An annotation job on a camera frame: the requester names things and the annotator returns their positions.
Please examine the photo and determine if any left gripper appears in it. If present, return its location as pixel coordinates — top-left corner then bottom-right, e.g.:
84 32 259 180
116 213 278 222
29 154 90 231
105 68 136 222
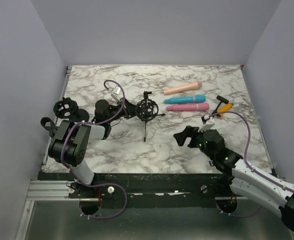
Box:
106 97 145 124

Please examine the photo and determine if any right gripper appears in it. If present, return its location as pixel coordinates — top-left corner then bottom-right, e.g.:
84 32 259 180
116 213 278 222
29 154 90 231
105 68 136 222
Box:
174 124 215 160

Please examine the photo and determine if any black tripod mic stand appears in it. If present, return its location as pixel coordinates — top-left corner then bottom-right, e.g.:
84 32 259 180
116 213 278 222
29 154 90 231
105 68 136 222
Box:
135 91 165 142

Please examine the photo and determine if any pink microphone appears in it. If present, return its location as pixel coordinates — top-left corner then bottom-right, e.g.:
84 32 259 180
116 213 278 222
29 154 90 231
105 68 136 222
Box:
166 102 210 112

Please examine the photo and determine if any blue microphone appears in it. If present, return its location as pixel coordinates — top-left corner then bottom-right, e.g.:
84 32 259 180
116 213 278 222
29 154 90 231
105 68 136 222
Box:
164 95 206 104

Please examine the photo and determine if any beige microphone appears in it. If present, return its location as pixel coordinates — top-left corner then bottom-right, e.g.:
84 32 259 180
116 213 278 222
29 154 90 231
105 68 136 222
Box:
163 81 202 95

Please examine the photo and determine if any black shock-mount mic stand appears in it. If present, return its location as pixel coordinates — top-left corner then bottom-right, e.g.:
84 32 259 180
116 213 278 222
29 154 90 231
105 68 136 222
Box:
53 97 90 122

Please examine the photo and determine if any black clip mic stand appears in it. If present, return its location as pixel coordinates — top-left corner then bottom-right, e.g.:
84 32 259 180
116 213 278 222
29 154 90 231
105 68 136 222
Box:
40 117 59 138

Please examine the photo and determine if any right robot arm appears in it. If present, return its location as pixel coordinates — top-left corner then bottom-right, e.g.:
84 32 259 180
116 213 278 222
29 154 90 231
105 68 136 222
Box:
173 125 294 232

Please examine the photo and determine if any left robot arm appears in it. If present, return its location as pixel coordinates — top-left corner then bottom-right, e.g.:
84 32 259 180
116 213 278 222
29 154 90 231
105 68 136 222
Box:
41 99 136 198

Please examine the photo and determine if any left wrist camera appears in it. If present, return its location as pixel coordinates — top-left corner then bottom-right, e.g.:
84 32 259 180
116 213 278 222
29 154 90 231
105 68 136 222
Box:
109 85 122 102

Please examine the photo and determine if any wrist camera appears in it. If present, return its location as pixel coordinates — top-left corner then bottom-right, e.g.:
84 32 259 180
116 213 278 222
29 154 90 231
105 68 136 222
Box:
198 114 215 133
109 85 122 102

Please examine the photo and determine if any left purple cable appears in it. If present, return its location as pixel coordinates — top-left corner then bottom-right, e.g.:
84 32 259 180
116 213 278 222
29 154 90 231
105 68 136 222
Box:
60 79 128 220

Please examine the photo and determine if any purple cable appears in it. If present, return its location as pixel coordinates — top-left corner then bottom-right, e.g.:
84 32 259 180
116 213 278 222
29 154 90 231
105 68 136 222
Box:
60 79 128 220
209 111 294 218

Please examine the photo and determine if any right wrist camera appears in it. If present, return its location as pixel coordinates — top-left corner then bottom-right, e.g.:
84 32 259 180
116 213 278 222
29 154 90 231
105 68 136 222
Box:
198 114 215 133

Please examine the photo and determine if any orange handled tool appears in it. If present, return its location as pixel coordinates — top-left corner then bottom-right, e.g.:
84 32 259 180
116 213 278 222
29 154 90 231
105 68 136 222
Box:
213 95 233 118

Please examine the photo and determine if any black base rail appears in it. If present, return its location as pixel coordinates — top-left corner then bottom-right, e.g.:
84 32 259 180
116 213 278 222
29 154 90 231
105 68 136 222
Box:
29 172 267 208

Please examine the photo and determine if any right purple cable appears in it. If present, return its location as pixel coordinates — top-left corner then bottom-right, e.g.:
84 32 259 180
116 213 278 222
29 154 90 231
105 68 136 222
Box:
209 111 294 218

